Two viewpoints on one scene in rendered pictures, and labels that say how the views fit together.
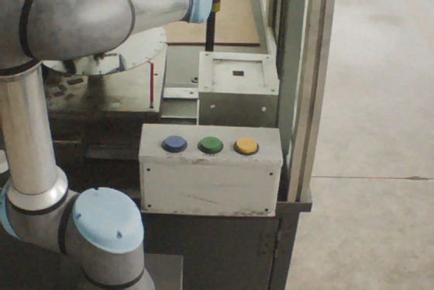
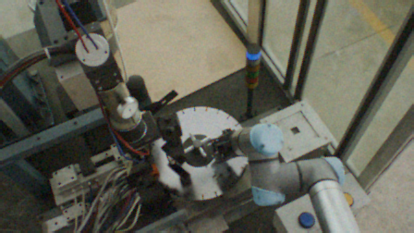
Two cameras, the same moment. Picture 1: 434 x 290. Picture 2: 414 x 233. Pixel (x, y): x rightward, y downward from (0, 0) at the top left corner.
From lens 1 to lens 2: 1.08 m
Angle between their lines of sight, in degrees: 26
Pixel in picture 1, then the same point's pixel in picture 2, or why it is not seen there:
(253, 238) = not seen: hidden behind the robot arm
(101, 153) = (234, 215)
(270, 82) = (320, 130)
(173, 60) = (216, 104)
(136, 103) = (245, 179)
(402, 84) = not seen: outside the picture
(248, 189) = not seen: hidden behind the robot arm
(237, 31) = (235, 55)
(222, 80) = (291, 142)
